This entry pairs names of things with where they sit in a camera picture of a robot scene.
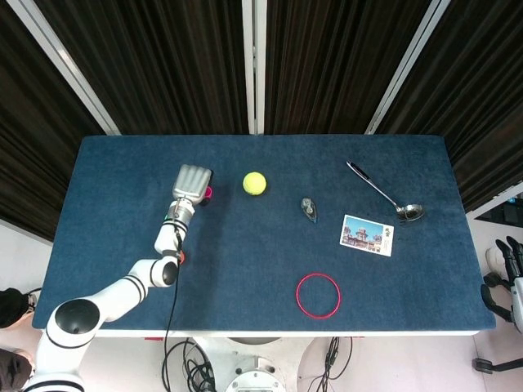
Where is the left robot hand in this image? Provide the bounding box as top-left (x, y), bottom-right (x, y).
top-left (171, 163), bottom-right (215, 207)

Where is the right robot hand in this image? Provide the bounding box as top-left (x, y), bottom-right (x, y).
top-left (480, 235), bottom-right (523, 327)

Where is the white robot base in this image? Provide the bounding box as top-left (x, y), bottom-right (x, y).
top-left (191, 336), bottom-right (315, 392)

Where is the yellow tennis ball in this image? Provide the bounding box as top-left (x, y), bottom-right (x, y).
top-left (242, 171), bottom-right (268, 196)

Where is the black caster leg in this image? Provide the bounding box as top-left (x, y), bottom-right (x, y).
top-left (472, 358), bottom-right (523, 373)

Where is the dark background equipment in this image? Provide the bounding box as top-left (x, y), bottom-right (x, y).
top-left (476, 194), bottom-right (523, 224)

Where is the clear correction tape dispenser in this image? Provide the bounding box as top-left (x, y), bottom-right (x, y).
top-left (301, 197), bottom-right (321, 224)

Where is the blue table cloth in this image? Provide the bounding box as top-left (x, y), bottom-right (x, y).
top-left (31, 135), bottom-right (498, 332)

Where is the dark brown curtain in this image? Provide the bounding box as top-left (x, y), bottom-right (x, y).
top-left (373, 0), bottom-right (523, 213)
top-left (34, 0), bottom-right (250, 136)
top-left (0, 0), bottom-right (110, 242)
top-left (264, 0), bottom-right (434, 135)

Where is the building photo postcard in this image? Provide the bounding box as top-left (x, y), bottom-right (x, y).
top-left (339, 214), bottom-right (396, 257)

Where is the person in dark clothes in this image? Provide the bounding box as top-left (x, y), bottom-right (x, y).
top-left (0, 287), bottom-right (38, 391)

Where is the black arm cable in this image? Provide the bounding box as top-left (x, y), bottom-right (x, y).
top-left (163, 207), bottom-right (184, 360)

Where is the white frame post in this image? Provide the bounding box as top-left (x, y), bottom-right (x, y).
top-left (241, 0), bottom-right (267, 136)
top-left (6, 0), bottom-right (120, 136)
top-left (364, 0), bottom-right (453, 136)

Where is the steel ladle black handle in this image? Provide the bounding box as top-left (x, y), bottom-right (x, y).
top-left (346, 160), bottom-right (426, 223)

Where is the red plastic ring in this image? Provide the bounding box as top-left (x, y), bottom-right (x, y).
top-left (296, 273), bottom-right (342, 320)

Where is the black floor cable bundle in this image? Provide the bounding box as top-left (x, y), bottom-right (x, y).
top-left (162, 337), bottom-right (216, 392)

